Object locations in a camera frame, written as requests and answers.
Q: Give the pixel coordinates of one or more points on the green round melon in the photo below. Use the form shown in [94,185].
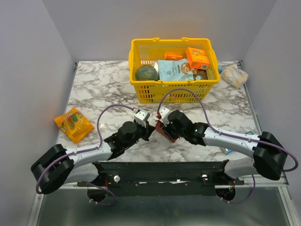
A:
[146,73]

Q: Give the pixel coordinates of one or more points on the beige tissue packet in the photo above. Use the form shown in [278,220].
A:
[234,76]

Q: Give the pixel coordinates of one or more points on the large orange snack box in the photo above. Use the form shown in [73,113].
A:
[197,58]

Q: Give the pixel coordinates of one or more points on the light blue chips bag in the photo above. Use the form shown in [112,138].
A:
[179,70]

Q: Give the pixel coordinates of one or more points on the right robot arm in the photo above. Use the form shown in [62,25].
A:
[261,154]

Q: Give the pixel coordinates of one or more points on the black mounting base plate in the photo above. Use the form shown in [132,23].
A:
[163,178]

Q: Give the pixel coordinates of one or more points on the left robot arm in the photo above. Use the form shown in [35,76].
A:
[53,168]

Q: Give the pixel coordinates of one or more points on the blue item behind basket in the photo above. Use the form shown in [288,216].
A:
[220,68]

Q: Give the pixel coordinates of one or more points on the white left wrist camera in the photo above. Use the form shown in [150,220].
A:
[141,117]

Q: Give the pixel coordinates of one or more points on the red paper box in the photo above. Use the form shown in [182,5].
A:
[161,129]

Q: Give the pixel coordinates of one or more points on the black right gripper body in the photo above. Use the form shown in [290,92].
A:
[166,128]

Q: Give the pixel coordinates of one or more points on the yellow plastic shopping basket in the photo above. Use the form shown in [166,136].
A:
[147,51]

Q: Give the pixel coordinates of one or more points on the orange gummy candy bag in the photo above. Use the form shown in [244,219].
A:
[74,125]

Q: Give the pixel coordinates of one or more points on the blue small packet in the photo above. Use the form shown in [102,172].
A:
[248,133]

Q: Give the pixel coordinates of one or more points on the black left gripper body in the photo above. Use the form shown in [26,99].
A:
[141,132]

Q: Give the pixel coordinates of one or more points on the small orange flat box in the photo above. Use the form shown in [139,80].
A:
[173,57]

